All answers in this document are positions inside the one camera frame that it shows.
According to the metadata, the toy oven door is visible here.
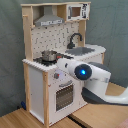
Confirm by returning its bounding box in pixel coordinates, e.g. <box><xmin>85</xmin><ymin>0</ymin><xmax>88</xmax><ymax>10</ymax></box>
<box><xmin>56</xmin><ymin>80</ymin><xmax>74</xmax><ymax>111</ymax></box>

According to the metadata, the black toy stovetop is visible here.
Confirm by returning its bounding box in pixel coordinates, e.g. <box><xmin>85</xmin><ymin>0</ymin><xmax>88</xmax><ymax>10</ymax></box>
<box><xmin>34</xmin><ymin>53</ymin><xmax>73</xmax><ymax>67</ymax></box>

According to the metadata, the metal toy pot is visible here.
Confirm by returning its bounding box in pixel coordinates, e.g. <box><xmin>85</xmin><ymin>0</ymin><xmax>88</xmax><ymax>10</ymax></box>
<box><xmin>42</xmin><ymin>50</ymin><xmax>57</xmax><ymax>61</ymax></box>

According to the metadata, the black toy faucet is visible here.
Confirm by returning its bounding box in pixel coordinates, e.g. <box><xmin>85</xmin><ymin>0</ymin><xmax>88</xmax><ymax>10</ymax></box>
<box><xmin>66</xmin><ymin>32</ymin><xmax>83</xmax><ymax>50</ymax></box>

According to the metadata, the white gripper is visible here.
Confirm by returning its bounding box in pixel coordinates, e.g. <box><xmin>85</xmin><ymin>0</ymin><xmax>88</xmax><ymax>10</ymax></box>
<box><xmin>56</xmin><ymin>58</ymin><xmax>68</xmax><ymax>71</ymax></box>

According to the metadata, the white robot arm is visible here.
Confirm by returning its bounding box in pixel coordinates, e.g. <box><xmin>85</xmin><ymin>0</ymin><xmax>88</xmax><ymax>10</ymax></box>
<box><xmin>57</xmin><ymin>58</ymin><xmax>128</xmax><ymax>106</ymax></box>

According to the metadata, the grey toy sink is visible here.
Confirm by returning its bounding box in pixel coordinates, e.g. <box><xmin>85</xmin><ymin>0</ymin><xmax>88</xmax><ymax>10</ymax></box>
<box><xmin>66</xmin><ymin>47</ymin><xmax>94</xmax><ymax>56</ymax></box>

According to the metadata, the wooden toy kitchen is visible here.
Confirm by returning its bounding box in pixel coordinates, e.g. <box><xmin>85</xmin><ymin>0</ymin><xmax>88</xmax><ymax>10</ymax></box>
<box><xmin>20</xmin><ymin>1</ymin><xmax>107</xmax><ymax>127</ymax></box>

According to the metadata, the toy microwave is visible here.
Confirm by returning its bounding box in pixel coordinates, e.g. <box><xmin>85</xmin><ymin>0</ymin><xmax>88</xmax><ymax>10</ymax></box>
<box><xmin>67</xmin><ymin>3</ymin><xmax>89</xmax><ymax>21</ymax></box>

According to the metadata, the grey range hood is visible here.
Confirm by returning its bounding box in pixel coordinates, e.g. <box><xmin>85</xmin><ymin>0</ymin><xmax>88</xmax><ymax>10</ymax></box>
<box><xmin>35</xmin><ymin>5</ymin><xmax>64</xmax><ymax>27</ymax></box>

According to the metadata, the toy cabinet door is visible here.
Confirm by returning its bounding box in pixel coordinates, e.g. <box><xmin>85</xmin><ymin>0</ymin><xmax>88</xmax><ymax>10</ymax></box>
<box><xmin>79</xmin><ymin>54</ymin><xmax>102</xmax><ymax>108</ymax></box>

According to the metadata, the left red stove knob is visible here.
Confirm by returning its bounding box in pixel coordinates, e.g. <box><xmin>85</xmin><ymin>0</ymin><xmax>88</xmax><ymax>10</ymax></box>
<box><xmin>54</xmin><ymin>73</ymin><xmax>60</xmax><ymax>79</ymax></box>

